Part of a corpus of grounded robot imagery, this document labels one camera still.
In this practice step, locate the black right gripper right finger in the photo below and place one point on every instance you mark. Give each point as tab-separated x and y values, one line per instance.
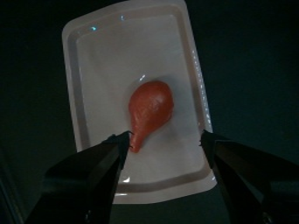
249	175

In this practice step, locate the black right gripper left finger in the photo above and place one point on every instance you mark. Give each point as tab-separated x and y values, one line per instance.
86	178

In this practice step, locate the pink rectangular plate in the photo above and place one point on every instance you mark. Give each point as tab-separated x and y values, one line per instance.
117	73

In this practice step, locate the red toy chicken drumstick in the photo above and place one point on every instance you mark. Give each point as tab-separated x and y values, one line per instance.
151	108

